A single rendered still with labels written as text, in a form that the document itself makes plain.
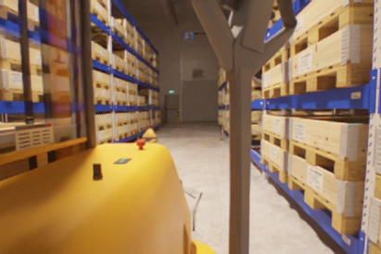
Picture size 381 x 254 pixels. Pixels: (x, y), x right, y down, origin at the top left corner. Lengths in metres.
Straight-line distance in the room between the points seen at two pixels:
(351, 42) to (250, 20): 1.08
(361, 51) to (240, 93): 1.14
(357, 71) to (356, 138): 0.38
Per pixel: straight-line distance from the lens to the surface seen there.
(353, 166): 1.53
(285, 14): 0.65
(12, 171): 1.02
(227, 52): 0.44
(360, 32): 1.55
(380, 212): 1.34
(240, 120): 0.47
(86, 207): 0.43
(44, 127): 0.82
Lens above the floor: 1.06
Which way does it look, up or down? 5 degrees down
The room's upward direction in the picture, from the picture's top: 1 degrees counter-clockwise
